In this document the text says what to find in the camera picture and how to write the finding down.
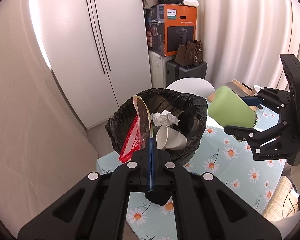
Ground brown handbag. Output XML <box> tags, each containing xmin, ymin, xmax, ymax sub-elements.
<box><xmin>174</xmin><ymin>40</ymin><xmax>203</xmax><ymax>66</ymax></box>

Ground green sponge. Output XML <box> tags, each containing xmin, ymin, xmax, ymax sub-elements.
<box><xmin>207</xmin><ymin>86</ymin><xmax>257</xmax><ymax>128</ymax></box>

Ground orange Philips box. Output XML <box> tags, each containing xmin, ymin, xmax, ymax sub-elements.
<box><xmin>145</xmin><ymin>4</ymin><xmax>197</xmax><ymax>56</ymax></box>

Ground white mug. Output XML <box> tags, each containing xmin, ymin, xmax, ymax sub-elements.
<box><xmin>251</xmin><ymin>85</ymin><xmax>261</xmax><ymax>95</ymax></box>

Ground kitchen cleaver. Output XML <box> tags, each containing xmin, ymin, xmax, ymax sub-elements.
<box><xmin>225</xmin><ymin>80</ymin><xmax>252</xmax><ymax>96</ymax></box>

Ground crumpled white tissue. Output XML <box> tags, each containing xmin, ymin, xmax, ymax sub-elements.
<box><xmin>151</xmin><ymin>110</ymin><xmax>179</xmax><ymax>127</ymax></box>

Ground wooden cutting board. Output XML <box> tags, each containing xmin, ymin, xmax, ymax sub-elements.
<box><xmin>207</xmin><ymin>79</ymin><xmax>263</xmax><ymax>111</ymax></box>

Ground red snack wrapper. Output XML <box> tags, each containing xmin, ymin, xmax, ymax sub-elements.
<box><xmin>119</xmin><ymin>95</ymin><xmax>153</xmax><ymax>163</ymax></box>

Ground daisy print tablecloth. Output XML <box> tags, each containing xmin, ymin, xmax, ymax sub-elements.
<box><xmin>126</xmin><ymin>117</ymin><xmax>286</xmax><ymax>239</ymax></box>

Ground black suitcase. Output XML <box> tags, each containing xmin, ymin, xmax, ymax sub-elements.
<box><xmin>165</xmin><ymin>60</ymin><xmax>207</xmax><ymax>87</ymax></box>

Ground black trash bag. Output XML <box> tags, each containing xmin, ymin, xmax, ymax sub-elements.
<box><xmin>105</xmin><ymin>88</ymin><xmax>207</xmax><ymax>165</ymax></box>

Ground white case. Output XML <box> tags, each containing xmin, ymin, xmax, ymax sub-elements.
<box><xmin>183</xmin><ymin>0</ymin><xmax>199</xmax><ymax>7</ymax></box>

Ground black cloth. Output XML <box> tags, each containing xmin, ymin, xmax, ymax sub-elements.
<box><xmin>145</xmin><ymin>191</ymin><xmax>172</xmax><ymax>206</ymax></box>

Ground white paper cup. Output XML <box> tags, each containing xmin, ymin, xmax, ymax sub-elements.
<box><xmin>156</xmin><ymin>125</ymin><xmax>187</xmax><ymax>150</ymax></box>

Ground white curtain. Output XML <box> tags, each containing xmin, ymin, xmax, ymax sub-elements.
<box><xmin>196</xmin><ymin>0</ymin><xmax>300</xmax><ymax>90</ymax></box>

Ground white radiator cabinet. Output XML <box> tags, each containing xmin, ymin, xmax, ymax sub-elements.
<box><xmin>148</xmin><ymin>50</ymin><xmax>171</xmax><ymax>88</ymax></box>

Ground white chair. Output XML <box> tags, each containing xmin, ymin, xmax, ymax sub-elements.
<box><xmin>167</xmin><ymin>77</ymin><xmax>215</xmax><ymax>98</ymax></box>

